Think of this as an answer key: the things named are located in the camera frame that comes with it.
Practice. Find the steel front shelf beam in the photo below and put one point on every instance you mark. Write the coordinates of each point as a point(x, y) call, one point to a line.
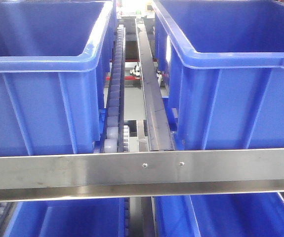
point(141, 174)

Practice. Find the white roller track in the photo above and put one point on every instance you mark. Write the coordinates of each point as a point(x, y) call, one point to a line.
point(114, 117)

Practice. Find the blue bin upper right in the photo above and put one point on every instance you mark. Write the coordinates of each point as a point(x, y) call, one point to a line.
point(224, 60)

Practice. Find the blue bin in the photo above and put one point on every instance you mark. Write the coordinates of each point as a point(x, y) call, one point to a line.
point(54, 57)
point(231, 215)
point(69, 218)
point(224, 60)

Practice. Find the blue bin lower left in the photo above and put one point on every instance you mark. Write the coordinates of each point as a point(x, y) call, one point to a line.
point(69, 218)

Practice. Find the blue bin upper left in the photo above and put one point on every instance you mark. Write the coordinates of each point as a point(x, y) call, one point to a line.
point(54, 57)

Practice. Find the blue bin lower right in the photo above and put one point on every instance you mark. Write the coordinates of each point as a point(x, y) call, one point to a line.
point(231, 215)

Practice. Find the steel divider rail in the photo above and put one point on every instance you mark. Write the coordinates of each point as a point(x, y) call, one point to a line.
point(159, 135)

